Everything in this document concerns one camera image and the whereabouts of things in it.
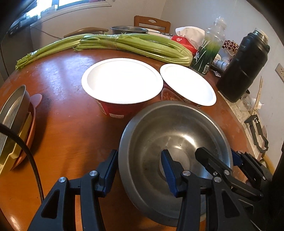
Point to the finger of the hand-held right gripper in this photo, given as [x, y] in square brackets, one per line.
[236, 158]
[208, 158]

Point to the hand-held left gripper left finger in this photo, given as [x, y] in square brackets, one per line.
[111, 168]

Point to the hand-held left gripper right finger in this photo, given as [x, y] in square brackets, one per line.
[169, 175]

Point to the steel bowl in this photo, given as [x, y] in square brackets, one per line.
[150, 137]

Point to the red paper noodle bowl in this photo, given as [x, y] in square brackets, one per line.
[122, 80]
[188, 84]

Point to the pink round plate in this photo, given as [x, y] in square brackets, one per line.
[28, 137]

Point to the yellow shell-shaped plate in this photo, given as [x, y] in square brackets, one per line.
[13, 151]

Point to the steel pan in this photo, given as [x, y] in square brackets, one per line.
[11, 115]

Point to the black plastic clip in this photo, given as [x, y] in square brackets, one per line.
[255, 126]

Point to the clear glass cup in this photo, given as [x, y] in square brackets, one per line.
[247, 102]

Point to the wooden sticks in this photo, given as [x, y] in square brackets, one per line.
[259, 93]

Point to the black thermos flask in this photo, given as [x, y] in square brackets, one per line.
[241, 66]

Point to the small white bottle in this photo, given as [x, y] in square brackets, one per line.
[220, 63]

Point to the green-label plastic bottle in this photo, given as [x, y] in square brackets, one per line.
[207, 51]

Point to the red tissue pack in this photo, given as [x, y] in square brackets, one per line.
[188, 35]

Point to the celery bunch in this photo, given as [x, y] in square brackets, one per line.
[144, 45]
[51, 50]

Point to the white plate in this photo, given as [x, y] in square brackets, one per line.
[156, 31]

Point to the steel basin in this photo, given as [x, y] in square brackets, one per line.
[128, 29]

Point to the wooden chair with cutout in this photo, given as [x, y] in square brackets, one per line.
[144, 22]

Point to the black box device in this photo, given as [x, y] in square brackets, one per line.
[21, 25]

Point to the window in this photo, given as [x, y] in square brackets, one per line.
[66, 4]

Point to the wall outlet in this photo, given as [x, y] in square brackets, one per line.
[280, 71]

